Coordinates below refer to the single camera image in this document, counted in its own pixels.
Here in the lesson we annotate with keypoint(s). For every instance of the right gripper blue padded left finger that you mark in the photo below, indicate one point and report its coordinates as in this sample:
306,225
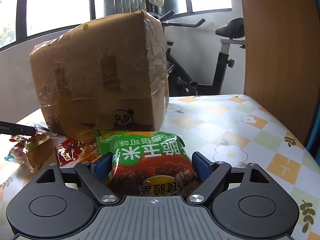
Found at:
61,199

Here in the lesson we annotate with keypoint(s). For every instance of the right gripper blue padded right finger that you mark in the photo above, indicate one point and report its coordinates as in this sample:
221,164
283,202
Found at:
243,199

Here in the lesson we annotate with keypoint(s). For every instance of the green corn snack bag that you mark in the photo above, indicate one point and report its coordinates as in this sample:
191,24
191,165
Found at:
147,164

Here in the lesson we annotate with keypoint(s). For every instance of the bread snack in wrapper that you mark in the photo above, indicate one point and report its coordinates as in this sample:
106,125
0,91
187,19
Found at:
31,151

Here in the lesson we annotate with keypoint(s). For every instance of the red snack packet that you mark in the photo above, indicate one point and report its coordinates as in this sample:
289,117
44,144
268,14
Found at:
71,152

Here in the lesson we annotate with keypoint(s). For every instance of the floral checkered bed sheet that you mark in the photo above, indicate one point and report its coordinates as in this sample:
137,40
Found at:
233,128

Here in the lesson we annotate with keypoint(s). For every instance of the brown cardboard box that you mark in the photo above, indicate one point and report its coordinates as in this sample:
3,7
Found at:
109,73

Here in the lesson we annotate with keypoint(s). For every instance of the dark framed window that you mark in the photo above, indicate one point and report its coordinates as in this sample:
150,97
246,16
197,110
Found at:
22,19

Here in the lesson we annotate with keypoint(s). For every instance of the black exercise bike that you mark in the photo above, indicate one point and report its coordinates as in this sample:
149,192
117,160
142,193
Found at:
197,49

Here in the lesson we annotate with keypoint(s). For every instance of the brown wooden wardrobe panel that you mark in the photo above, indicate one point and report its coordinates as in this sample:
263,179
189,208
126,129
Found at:
282,60

